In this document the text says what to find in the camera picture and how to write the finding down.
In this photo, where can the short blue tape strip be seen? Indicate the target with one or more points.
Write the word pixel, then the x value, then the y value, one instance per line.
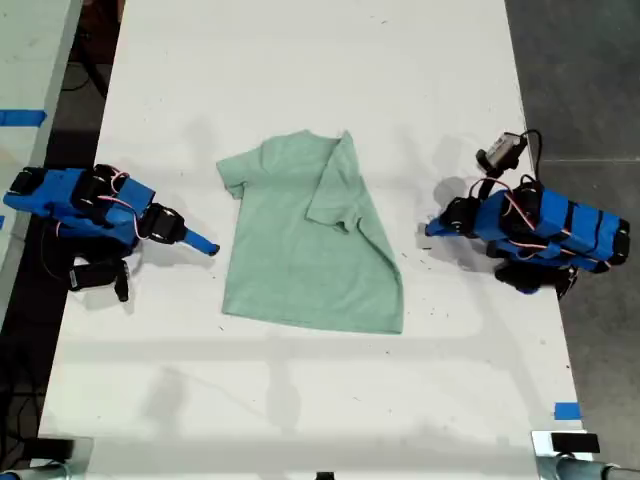
pixel 567 411

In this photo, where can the grey metal tube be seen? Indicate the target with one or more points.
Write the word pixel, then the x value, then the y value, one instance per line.
pixel 30 472
pixel 580 469

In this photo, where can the short black camera stalk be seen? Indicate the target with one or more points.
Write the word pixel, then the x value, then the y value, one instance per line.
pixel 489 184
pixel 121 282

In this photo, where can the shiny metal plate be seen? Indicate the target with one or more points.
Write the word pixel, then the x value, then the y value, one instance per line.
pixel 84 457

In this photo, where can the pale green T-shirt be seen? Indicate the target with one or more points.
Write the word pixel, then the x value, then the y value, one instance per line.
pixel 300 260

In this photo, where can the small black clip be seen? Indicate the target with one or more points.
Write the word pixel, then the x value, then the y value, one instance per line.
pixel 325 476

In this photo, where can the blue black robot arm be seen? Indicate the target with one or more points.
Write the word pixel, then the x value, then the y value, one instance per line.
pixel 575 227
pixel 60 197

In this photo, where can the small black box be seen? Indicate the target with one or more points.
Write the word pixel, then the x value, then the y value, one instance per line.
pixel 575 443
pixel 49 448

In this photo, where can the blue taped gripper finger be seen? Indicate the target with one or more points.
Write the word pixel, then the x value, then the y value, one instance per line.
pixel 441 222
pixel 200 237
pixel 197 246
pixel 442 231

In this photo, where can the white metal plate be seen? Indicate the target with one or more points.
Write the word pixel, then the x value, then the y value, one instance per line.
pixel 541 445

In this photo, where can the grey black camera box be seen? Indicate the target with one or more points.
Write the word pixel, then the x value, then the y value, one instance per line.
pixel 502 147

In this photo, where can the long blue tape strip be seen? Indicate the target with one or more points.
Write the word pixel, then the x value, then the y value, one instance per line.
pixel 22 116

